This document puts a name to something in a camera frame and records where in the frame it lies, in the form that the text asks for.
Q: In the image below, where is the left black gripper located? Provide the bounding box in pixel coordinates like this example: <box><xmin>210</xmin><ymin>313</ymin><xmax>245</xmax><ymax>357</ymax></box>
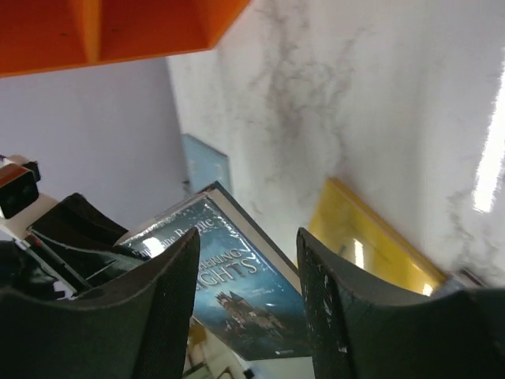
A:
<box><xmin>1</xmin><ymin>193</ymin><xmax>147</xmax><ymax>300</ymax></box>

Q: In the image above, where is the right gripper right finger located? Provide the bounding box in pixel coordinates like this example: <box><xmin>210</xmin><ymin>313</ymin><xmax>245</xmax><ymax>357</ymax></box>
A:
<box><xmin>297</xmin><ymin>229</ymin><xmax>504</xmax><ymax>378</ymax></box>

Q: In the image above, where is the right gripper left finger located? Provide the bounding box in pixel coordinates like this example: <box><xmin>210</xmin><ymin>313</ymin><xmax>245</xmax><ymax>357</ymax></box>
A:
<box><xmin>1</xmin><ymin>229</ymin><xmax>200</xmax><ymax>378</ymax></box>

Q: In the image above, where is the dark blue Wuthering Heights book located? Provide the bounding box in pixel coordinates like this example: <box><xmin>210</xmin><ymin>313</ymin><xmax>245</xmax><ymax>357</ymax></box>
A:
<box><xmin>118</xmin><ymin>182</ymin><xmax>312</xmax><ymax>361</ymax></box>

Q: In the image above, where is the yellow book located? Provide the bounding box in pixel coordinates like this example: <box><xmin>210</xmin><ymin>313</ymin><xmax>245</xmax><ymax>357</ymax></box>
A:
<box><xmin>309</xmin><ymin>178</ymin><xmax>447</xmax><ymax>296</ymax></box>

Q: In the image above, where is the light blue thin book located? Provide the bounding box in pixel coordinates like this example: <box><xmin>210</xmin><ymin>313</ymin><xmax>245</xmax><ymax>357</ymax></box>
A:
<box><xmin>182</xmin><ymin>134</ymin><xmax>232</xmax><ymax>193</ymax></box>

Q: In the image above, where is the orange wooden shelf box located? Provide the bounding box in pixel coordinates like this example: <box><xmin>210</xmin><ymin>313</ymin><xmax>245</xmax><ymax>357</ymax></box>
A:
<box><xmin>1</xmin><ymin>0</ymin><xmax>248</xmax><ymax>77</ymax></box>

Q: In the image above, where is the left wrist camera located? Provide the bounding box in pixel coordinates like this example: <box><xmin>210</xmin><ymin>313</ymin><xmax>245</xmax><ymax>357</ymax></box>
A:
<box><xmin>1</xmin><ymin>155</ymin><xmax>58</xmax><ymax>239</ymax></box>

